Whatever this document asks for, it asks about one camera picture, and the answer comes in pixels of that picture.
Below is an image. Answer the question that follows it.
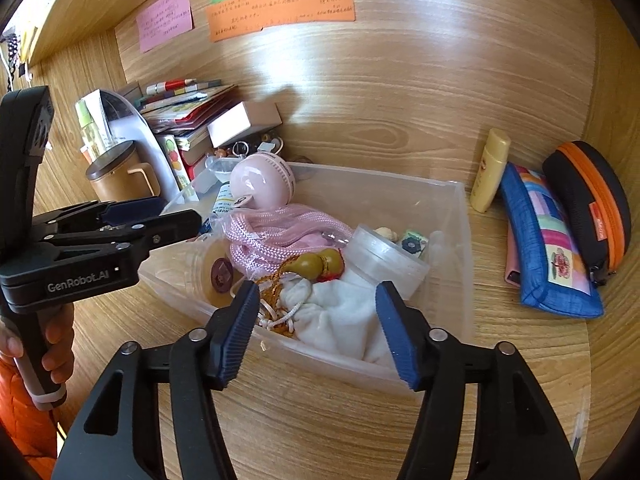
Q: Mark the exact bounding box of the small yellow bottle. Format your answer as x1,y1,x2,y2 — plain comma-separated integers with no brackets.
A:
470,128,512,213

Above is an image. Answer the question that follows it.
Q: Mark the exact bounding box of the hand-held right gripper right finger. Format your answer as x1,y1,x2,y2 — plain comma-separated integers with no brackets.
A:
375,281,583,480

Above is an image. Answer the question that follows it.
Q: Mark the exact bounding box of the small white box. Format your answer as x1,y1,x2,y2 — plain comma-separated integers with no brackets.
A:
207,101,283,148

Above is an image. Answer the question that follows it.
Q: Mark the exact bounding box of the black orange zip case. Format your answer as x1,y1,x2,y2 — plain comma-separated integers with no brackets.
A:
542,140,632,286

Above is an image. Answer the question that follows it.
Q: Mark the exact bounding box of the orange paper note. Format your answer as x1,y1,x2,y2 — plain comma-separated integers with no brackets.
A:
207,0,357,43

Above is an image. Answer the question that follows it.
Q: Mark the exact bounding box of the fruit print box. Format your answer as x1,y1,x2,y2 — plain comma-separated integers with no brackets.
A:
162,135,192,191

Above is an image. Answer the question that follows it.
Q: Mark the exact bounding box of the stack of books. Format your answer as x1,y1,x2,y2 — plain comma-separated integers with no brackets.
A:
135,80,241,166

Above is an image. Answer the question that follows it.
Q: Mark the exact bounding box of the person's left hand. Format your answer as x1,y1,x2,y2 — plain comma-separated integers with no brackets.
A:
41,304,77,387

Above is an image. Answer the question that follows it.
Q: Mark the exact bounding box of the brown mug with lid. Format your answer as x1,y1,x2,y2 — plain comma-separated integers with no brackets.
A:
84,141,161,203

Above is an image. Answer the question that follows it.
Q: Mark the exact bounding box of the pink round jar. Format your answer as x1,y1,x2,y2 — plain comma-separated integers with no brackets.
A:
230,154,296,210

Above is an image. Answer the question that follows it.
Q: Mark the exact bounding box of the round clear container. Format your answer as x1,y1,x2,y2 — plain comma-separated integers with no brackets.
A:
345,225,431,298

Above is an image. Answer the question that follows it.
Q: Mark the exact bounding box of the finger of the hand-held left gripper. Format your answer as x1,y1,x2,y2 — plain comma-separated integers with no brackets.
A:
32,197,168,233
47,209,202,261

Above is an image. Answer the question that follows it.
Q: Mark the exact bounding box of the white cloth pouch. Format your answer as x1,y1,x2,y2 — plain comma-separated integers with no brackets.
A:
260,270,396,366

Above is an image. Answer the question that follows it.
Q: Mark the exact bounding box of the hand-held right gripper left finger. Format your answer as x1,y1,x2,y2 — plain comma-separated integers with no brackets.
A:
55,281,261,480

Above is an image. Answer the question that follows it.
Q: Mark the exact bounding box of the pink paper note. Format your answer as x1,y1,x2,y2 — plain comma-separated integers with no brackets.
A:
136,0,194,53

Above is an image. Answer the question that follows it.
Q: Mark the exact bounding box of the wooden shelf board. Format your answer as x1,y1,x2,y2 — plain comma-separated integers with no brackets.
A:
15,0,281,68

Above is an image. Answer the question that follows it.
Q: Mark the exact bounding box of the blue patchwork pencil case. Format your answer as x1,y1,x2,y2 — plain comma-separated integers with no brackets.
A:
500,162,606,320

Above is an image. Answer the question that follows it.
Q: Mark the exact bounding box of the red pencil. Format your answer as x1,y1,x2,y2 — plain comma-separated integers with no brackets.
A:
146,78,198,95

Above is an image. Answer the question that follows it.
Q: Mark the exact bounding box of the pink rope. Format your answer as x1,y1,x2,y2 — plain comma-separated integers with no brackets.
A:
210,204,352,281

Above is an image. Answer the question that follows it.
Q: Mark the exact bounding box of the clear plastic box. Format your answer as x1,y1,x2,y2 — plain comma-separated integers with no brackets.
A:
137,157,473,396

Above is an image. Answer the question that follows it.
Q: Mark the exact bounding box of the gourd charm with tassel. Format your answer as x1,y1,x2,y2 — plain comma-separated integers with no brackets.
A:
260,249,346,333

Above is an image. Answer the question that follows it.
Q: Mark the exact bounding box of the person's left forearm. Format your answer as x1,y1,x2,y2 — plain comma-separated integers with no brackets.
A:
0,355,66,478

